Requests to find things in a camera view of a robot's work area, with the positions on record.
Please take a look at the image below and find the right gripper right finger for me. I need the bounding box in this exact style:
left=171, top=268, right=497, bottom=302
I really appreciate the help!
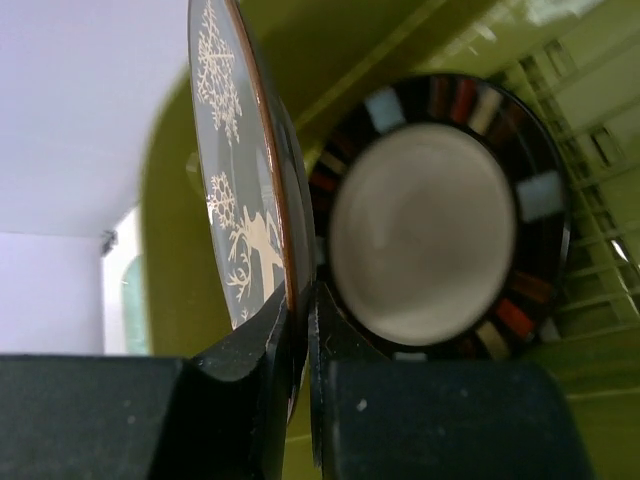
left=308, top=283, right=595, bottom=479

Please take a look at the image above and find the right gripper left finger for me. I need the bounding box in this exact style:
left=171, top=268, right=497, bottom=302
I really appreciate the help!
left=1, top=288, right=293, bottom=479

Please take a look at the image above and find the pale green rectangular plate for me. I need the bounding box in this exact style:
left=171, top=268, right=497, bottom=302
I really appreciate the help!
left=121, top=255, right=150, bottom=355

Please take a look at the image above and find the cream plate with striped rim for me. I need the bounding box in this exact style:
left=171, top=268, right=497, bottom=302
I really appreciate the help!
left=309, top=72, right=571, bottom=360

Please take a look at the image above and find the grey reindeer snowflake plate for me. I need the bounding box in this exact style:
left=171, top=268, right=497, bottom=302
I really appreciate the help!
left=188, top=1, right=316, bottom=412

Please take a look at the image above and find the olive green plastic bin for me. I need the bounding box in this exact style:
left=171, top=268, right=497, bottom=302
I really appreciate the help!
left=140, top=1, right=639, bottom=479

